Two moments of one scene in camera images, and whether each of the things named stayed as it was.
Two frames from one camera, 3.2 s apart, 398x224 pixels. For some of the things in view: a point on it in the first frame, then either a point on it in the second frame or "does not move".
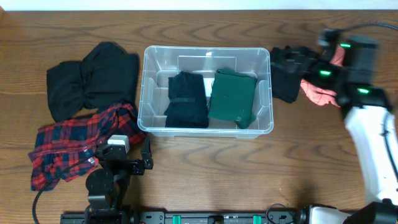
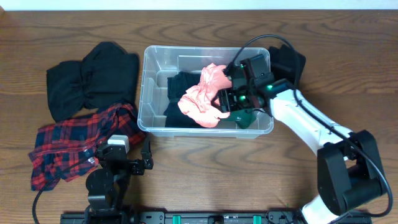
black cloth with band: [187, 105] does not move
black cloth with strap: [286, 64] does not move
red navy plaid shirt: [66, 149] does not move
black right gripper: [311, 73] to [229, 101]
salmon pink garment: [319, 94] to [200, 101]
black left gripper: [134, 167] does not move
